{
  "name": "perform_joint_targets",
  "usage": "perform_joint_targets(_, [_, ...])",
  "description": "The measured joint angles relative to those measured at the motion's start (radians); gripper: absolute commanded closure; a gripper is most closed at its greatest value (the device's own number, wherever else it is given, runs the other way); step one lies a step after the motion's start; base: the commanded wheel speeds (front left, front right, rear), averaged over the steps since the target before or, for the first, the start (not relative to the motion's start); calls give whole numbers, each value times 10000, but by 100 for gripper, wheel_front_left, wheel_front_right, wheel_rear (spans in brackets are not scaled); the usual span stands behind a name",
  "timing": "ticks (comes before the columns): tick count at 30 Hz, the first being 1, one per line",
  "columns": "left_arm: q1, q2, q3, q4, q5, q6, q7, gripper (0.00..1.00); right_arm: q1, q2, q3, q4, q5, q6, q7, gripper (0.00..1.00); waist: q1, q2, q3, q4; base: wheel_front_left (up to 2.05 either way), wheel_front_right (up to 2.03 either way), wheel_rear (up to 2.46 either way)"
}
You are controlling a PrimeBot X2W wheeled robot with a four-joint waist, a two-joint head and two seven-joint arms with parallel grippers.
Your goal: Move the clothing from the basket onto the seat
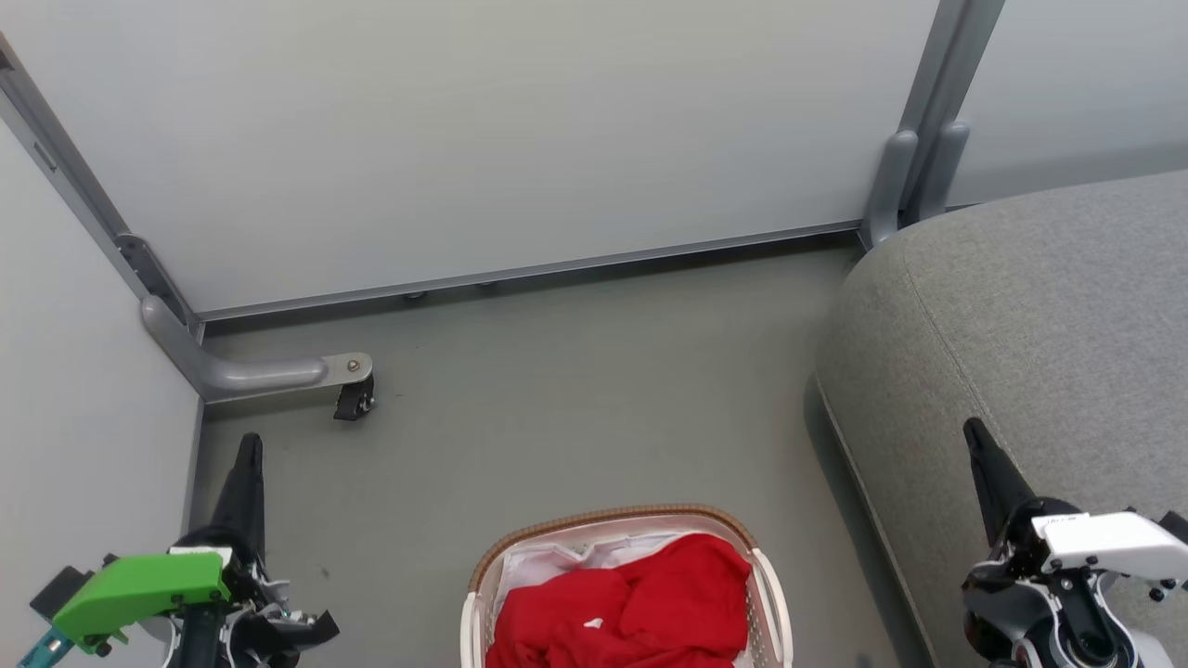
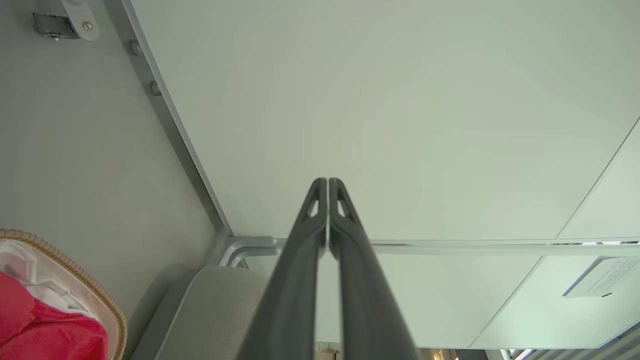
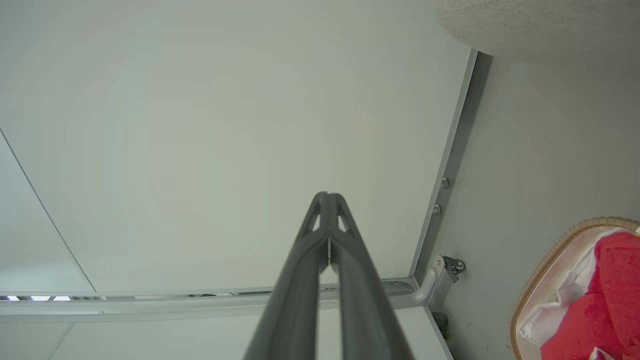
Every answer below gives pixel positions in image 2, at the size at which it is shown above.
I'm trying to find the red garment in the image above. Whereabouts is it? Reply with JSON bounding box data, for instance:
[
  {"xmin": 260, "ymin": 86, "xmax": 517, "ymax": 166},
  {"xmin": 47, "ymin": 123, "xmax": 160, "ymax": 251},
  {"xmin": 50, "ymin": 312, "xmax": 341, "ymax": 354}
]
[{"xmin": 0, "ymin": 272, "xmax": 109, "ymax": 360}]

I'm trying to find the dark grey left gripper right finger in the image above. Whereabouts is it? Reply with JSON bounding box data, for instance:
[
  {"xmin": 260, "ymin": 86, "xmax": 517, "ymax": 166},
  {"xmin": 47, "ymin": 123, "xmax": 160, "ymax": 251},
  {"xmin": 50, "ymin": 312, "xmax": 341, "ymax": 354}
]
[{"xmin": 328, "ymin": 178, "xmax": 420, "ymax": 360}]

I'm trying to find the grey fabric sofa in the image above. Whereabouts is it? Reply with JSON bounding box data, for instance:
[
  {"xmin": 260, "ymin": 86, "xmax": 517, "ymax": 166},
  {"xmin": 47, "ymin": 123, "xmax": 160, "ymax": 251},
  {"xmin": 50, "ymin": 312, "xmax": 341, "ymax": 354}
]
[{"xmin": 122, "ymin": 264, "xmax": 273, "ymax": 360}]

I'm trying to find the white laundry basket woven rim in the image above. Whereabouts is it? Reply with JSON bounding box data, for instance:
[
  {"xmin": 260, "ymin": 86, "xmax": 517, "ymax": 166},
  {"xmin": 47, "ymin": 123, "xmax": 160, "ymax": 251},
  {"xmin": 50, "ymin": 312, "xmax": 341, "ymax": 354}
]
[{"xmin": 0, "ymin": 229, "xmax": 128, "ymax": 360}]

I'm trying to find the grey partition base rail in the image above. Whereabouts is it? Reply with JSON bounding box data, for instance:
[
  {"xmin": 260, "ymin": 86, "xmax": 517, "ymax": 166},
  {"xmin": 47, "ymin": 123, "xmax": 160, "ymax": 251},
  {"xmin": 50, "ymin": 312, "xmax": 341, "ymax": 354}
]
[{"xmin": 104, "ymin": 0, "xmax": 235, "ymax": 238}]

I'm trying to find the white paper notice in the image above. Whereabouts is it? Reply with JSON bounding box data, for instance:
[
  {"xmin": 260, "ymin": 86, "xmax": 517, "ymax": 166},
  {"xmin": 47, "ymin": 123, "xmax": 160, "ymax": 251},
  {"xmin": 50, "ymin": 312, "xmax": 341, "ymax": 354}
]
[{"xmin": 562, "ymin": 256, "xmax": 640, "ymax": 299}]

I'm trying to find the grey curved partition foot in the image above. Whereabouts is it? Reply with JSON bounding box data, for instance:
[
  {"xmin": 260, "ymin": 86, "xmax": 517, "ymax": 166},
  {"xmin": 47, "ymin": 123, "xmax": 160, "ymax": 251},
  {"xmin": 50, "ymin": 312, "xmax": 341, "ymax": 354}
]
[{"xmin": 218, "ymin": 236, "xmax": 287, "ymax": 268}]

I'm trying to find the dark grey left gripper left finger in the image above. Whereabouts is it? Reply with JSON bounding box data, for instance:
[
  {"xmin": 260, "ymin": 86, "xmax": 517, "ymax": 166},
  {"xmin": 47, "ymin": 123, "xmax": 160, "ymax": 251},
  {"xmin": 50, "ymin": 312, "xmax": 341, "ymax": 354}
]
[{"xmin": 235, "ymin": 178, "xmax": 329, "ymax": 360}]

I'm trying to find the metal caster bracket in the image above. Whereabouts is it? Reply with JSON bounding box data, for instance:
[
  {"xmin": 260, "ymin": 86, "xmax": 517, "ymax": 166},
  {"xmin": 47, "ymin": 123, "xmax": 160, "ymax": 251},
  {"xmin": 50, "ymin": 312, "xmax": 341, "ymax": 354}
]
[{"xmin": 32, "ymin": 0, "xmax": 100, "ymax": 42}]

